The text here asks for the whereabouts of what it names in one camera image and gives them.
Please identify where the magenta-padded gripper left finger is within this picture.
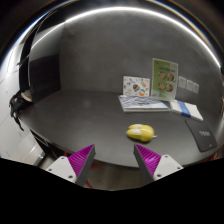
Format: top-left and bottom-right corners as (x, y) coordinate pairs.
(45, 143), (97, 188)

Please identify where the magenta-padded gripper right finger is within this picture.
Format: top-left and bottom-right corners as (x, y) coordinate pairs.
(133, 143), (185, 187)

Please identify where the yellow computer mouse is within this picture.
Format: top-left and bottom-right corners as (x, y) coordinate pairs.
(125, 123), (158, 143)

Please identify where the black mouse pad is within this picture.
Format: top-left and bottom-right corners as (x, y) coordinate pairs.
(185, 118), (218, 153)

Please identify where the grey striped-cover book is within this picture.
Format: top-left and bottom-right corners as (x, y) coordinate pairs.
(117, 94), (172, 114)

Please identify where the white book with blue stripe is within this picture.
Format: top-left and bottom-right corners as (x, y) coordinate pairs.
(169, 99), (204, 122)

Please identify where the white sticker card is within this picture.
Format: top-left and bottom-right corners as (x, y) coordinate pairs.
(122, 75), (151, 98)

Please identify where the green food poster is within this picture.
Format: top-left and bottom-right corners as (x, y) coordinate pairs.
(150, 57), (179, 102)

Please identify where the white wall socket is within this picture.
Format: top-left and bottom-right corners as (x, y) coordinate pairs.
(192, 82), (200, 95)
(185, 79), (194, 92)
(177, 76), (187, 90)

